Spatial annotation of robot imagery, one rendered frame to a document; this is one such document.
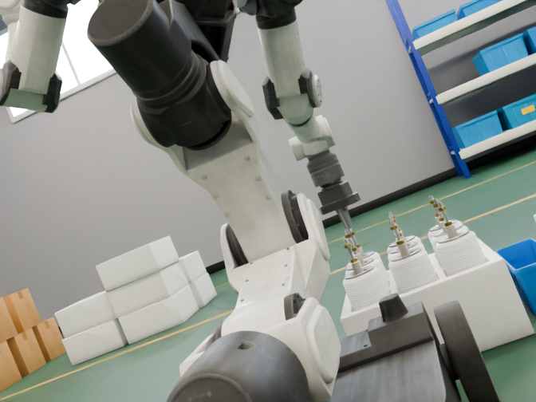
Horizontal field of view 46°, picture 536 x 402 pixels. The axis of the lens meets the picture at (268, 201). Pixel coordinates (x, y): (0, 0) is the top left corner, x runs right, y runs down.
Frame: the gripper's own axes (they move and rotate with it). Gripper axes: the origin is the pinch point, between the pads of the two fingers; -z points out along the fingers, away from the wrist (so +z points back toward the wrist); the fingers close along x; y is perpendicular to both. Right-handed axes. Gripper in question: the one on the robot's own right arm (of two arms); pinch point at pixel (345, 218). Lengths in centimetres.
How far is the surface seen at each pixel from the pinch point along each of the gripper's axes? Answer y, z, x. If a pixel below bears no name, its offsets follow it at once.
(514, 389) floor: -42, -37, 42
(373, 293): -25.1, -16.9, 13.1
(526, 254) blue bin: 25, -29, 35
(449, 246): -16.6, -12.8, 31.4
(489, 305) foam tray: -18.5, -27.8, 35.3
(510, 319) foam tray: -17, -32, 38
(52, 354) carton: 137, -33, -366
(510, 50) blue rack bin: 441, 52, -29
